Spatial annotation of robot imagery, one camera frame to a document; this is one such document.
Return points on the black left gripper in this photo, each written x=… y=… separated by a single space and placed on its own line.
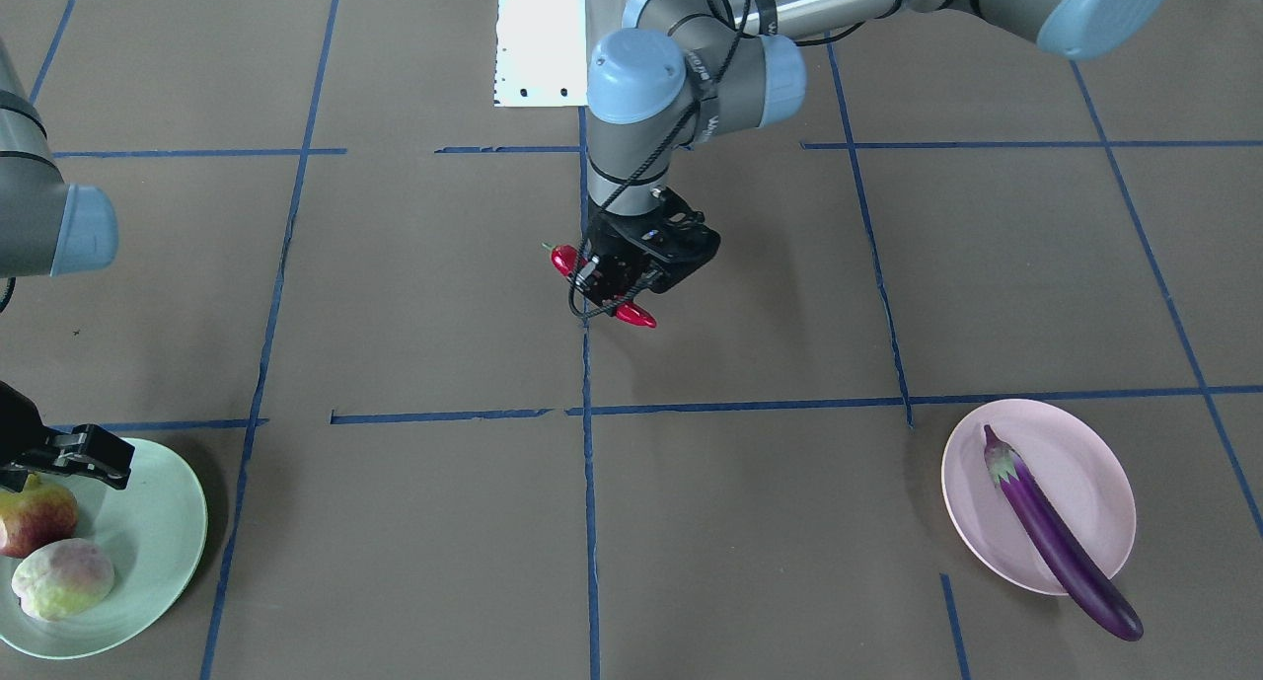
x=614 y=251

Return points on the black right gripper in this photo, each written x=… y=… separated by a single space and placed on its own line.
x=22 y=429

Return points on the red chili pepper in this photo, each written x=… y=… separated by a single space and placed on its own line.
x=566 y=260

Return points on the red yellow apple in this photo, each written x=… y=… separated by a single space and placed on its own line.
x=42 y=513

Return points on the green pink peach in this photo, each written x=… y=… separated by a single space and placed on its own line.
x=63 y=579

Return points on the purple eggplant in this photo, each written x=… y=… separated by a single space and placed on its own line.
x=1058 y=547

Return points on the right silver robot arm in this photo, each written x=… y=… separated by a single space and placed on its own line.
x=49 y=227

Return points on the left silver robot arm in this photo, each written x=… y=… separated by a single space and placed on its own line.
x=679 y=73

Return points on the green plate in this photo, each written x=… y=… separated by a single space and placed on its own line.
x=154 y=533

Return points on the white pillar with base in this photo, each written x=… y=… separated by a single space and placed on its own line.
x=543 y=47

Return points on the pink plate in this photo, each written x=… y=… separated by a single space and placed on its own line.
x=1075 y=468

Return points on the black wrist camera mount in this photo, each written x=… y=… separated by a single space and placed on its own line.
x=90 y=451

